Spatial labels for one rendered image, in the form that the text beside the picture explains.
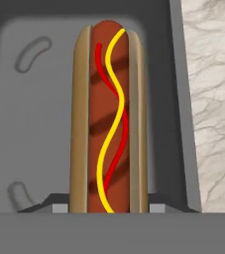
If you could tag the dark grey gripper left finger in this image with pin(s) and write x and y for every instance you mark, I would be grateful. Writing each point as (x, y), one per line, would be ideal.
(53, 203)

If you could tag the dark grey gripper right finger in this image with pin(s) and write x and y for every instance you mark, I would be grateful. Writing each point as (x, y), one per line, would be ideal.
(163, 203)

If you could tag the hot dog with mustard ketchup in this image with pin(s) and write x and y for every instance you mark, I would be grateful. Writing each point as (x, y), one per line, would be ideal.
(109, 115)

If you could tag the grey tupperware container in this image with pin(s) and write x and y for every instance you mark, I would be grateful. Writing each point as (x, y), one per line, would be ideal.
(34, 125)

